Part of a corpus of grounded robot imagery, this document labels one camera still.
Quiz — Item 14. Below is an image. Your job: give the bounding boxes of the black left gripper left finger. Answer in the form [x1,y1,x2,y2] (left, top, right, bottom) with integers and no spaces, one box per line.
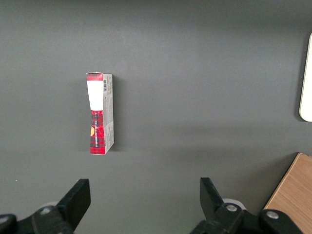
[0,178,91,234]

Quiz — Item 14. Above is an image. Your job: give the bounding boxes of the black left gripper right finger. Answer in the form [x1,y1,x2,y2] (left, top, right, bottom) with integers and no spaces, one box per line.
[190,177,303,234]

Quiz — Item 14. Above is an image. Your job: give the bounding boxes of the wooden drawer cabinet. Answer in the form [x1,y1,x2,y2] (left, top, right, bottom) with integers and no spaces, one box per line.
[264,152,312,234]

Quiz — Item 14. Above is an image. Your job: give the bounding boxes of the red plaid cardboard box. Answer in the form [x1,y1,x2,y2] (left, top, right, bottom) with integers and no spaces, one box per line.
[86,72,115,156]

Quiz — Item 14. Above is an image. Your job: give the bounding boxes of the cream plastic tray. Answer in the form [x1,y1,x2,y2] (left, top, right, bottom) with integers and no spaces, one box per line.
[299,33,312,122]

